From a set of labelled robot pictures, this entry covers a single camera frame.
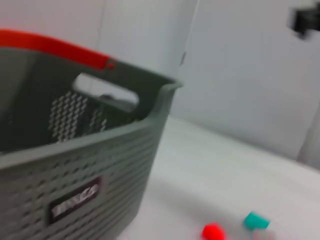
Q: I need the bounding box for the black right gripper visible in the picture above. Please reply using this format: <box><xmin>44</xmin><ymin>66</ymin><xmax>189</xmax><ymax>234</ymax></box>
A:
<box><xmin>286</xmin><ymin>2</ymin><xmax>320</xmax><ymax>41</ymax></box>

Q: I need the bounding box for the grey-green perforated storage bin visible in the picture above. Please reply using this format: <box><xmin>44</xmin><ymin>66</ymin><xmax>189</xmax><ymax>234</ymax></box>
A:
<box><xmin>0</xmin><ymin>47</ymin><xmax>185</xmax><ymax>240</ymax></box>

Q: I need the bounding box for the teal square flat brick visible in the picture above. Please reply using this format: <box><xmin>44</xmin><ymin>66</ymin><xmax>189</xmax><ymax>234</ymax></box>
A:
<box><xmin>242</xmin><ymin>211</ymin><xmax>272</xmax><ymax>231</ymax></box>

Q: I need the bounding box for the red sloped toy brick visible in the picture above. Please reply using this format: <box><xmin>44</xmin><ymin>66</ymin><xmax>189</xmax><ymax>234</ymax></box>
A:
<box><xmin>201</xmin><ymin>222</ymin><xmax>226</xmax><ymax>240</ymax></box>

